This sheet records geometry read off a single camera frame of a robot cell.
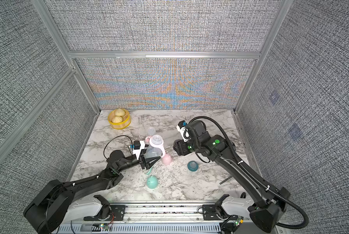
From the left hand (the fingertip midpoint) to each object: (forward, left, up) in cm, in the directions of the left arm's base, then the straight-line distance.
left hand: (159, 151), depth 73 cm
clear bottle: (+19, +6, -8) cm, 21 cm away
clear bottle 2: (+2, +4, -4) cm, 6 cm away
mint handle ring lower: (-3, +7, -18) cm, 20 cm away
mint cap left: (-10, +5, -16) cm, 20 cm away
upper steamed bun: (+42, +32, -14) cm, 54 cm away
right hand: (+2, -11, +5) cm, 12 cm away
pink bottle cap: (+4, -3, -17) cm, 18 cm away
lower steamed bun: (+36, +33, -15) cm, 51 cm away
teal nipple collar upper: (0, -19, -19) cm, 27 cm away
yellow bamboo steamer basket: (+34, +27, -17) cm, 47 cm away
